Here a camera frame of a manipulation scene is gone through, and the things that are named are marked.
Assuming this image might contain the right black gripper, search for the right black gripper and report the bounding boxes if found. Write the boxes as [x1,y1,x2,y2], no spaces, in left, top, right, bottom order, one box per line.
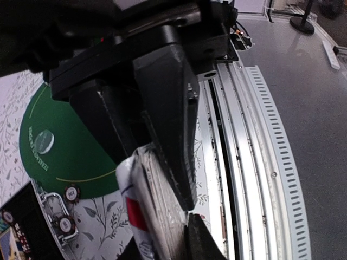
[1,1,238,164]

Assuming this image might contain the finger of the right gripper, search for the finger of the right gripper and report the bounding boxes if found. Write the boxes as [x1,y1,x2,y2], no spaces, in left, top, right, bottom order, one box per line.
[133,44,200,211]

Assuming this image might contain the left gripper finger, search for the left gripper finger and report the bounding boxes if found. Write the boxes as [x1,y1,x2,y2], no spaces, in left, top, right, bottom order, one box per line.
[184,213,226,260]

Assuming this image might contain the clear acrylic dealer button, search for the clear acrylic dealer button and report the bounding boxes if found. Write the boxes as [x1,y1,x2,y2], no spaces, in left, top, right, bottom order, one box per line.
[34,129,55,155]

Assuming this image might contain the black red 100 chip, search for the black red 100 chip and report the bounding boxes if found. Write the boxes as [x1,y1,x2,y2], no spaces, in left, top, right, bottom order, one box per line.
[63,184,81,204]

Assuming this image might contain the round green poker mat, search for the round green poker mat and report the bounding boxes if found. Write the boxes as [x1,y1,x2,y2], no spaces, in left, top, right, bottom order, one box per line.
[19,83,119,199]

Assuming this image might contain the floral tablecloth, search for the floral tablecloth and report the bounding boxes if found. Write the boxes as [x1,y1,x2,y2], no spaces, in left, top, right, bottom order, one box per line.
[0,71,226,260]

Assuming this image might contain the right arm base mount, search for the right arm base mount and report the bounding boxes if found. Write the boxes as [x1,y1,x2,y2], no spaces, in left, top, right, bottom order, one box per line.
[228,21,253,62]

